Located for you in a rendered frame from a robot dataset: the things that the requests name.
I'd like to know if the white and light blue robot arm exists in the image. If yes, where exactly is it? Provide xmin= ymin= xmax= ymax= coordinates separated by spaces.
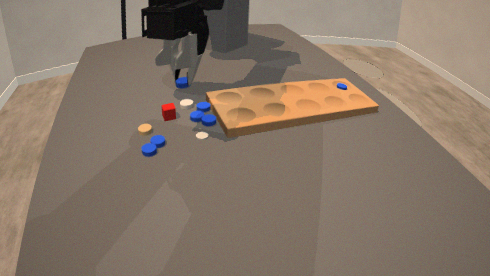
xmin=201 ymin=0 xmax=224 ymax=10

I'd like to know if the red block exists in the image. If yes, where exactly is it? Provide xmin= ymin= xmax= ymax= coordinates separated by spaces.
xmin=162 ymin=103 xmax=176 ymax=121

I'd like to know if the orange disc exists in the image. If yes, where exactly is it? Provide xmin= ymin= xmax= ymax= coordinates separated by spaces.
xmin=138 ymin=124 xmax=152 ymax=136

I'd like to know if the orange tray with round pockets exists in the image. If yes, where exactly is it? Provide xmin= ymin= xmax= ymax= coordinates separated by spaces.
xmin=206 ymin=78 xmax=379 ymax=138

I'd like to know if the blue disc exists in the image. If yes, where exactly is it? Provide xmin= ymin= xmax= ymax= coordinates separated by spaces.
xmin=190 ymin=111 xmax=204 ymax=122
xmin=176 ymin=77 xmax=191 ymax=88
xmin=337 ymin=83 xmax=347 ymax=90
xmin=202 ymin=115 xmax=216 ymax=126
xmin=150 ymin=135 xmax=165 ymax=148
xmin=197 ymin=102 xmax=210 ymax=112
xmin=142 ymin=143 xmax=157 ymax=157

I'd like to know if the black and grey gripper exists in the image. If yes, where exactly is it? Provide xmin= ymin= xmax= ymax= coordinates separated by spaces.
xmin=141 ymin=0 xmax=209 ymax=86

